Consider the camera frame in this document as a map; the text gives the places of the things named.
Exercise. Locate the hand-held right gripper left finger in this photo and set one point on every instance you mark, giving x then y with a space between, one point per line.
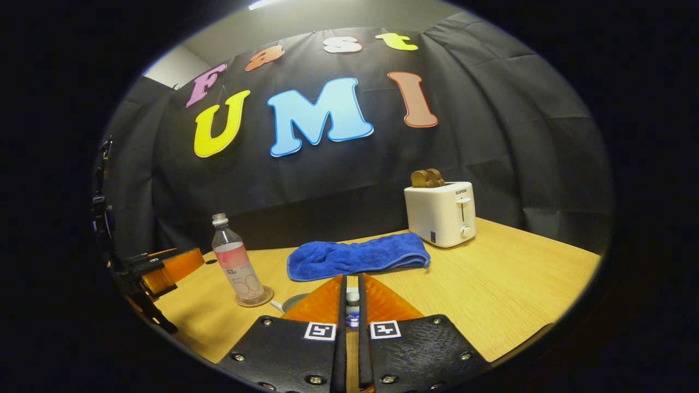
341 349

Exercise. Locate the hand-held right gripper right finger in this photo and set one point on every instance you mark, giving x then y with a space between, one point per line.
364 349

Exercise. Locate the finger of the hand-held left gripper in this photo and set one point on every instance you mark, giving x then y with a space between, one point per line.
183 265
157 281

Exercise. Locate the clear plastic water bottle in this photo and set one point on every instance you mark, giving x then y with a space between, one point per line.
236 267

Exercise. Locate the white teacup lid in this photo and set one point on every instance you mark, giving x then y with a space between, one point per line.
353 297

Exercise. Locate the round brown coaster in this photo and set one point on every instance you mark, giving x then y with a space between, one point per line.
267 297

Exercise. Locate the blue folded towel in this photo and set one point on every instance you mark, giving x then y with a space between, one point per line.
355 256

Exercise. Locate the white toaster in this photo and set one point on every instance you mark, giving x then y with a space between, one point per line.
439 215

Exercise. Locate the brown bread slice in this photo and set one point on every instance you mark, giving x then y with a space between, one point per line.
436 177
420 179

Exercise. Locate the black backdrop cloth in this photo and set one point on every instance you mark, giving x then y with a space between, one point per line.
502 136

